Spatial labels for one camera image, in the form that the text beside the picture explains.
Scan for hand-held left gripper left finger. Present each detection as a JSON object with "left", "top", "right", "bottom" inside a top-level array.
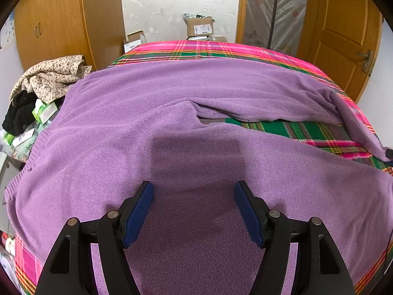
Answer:
[{"left": 35, "top": 181, "right": 154, "bottom": 295}]

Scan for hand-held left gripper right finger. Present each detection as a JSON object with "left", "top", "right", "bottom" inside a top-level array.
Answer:
[{"left": 234, "top": 181, "right": 353, "bottom": 295}]

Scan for purple sweater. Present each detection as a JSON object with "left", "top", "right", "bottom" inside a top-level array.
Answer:
[{"left": 4, "top": 58, "right": 393, "bottom": 295}]

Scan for white rose print quilt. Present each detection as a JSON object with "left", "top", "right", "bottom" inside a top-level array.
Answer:
[{"left": 0, "top": 232, "right": 17, "bottom": 280}]

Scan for cluttered white nightstand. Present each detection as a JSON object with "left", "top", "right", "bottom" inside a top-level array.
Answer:
[{"left": 0, "top": 123, "right": 40, "bottom": 203}]

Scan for green tissue pack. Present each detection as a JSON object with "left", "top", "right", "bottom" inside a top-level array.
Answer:
[{"left": 32, "top": 98, "right": 59, "bottom": 123}]

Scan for wooden door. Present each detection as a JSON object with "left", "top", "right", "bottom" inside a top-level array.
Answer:
[{"left": 302, "top": 0, "right": 384, "bottom": 104}]

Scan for black garment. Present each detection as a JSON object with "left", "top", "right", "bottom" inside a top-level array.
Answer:
[{"left": 1, "top": 92, "right": 39, "bottom": 136}]

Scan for beige floral garment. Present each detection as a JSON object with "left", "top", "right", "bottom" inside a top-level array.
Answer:
[{"left": 9, "top": 55, "right": 93, "bottom": 105}]

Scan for pink plaid bed sheet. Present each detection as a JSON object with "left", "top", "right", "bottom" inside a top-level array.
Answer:
[{"left": 14, "top": 39, "right": 393, "bottom": 295}]

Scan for grey plastic door curtain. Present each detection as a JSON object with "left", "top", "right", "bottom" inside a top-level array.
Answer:
[{"left": 244, "top": 0, "right": 308, "bottom": 57}]

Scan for white parcel bags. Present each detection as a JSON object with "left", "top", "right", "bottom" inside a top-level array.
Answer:
[{"left": 187, "top": 35, "right": 228, "bottom": 42}]

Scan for large brown cardboard box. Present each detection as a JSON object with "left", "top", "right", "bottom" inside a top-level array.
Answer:
[{"left": 183, "top": 13, "right": 215, "bottom": 38}]

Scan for wooden wardrobe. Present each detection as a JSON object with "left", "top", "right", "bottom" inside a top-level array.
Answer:
[{"left": 14, "top": 0, "right": 126, "bottom": 73}]

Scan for metal door handle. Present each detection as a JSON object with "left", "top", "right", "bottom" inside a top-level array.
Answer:
[{"left": 356, "top": 49, "right": 376, "bottom": 74}]

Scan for wooden door frame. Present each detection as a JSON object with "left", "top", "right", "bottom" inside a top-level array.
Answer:
[{"left": 235, "top": 0, "right": 249, "bottom": 44}]

